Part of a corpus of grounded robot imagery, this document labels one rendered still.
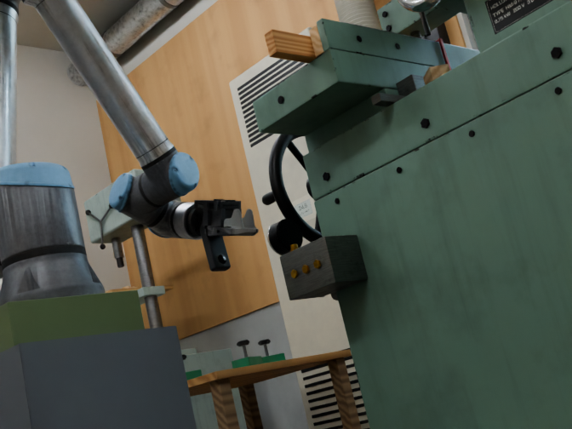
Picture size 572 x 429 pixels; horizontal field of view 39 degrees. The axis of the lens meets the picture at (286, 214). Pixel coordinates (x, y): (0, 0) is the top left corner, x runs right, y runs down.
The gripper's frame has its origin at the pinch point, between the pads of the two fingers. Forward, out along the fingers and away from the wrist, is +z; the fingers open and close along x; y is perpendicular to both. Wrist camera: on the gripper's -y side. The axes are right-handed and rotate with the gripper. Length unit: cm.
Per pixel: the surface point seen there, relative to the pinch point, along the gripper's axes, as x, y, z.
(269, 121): -21.3, 21.7, 29.7
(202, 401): 93, -82, -145
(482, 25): -1, 37, 60
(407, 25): 6, 41, 38
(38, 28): 88, 99, -293
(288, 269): -20.2, -4.2, 33.7
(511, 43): -12, 31, 72
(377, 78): -11, 29, 46
